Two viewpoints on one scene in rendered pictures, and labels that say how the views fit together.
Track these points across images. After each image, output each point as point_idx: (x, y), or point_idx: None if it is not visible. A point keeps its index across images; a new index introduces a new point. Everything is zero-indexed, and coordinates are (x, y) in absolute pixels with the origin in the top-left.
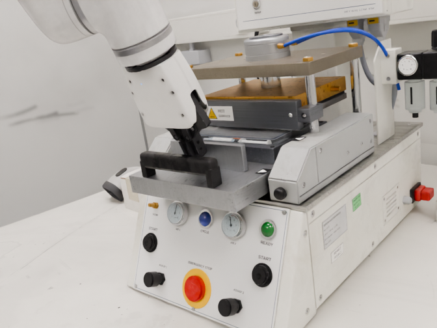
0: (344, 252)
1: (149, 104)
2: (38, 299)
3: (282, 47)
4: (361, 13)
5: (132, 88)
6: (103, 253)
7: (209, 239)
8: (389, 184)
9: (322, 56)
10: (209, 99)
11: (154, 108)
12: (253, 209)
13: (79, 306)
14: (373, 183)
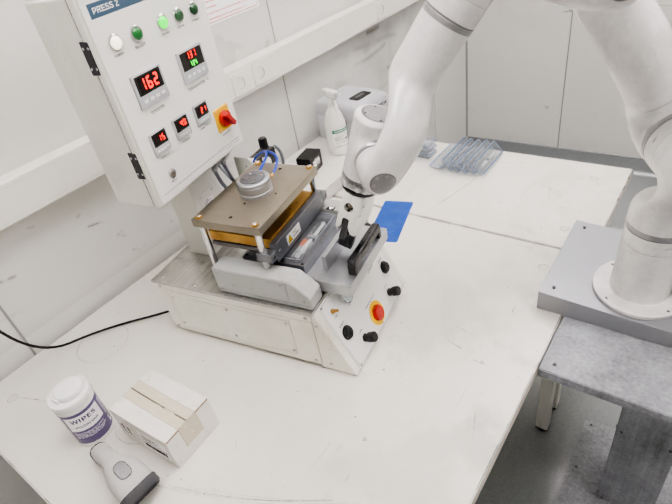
0: None
1: (364, 215)
2: (382, 438)
3: (273, 175)
4: (234, 145)
5: (362, 211)
6: (300, 428)
7: (362, 284)
8: None
9: (298, 165)
10: (276, 234)
11: (365, 215)
12: None
13: (386, 397)
14: None
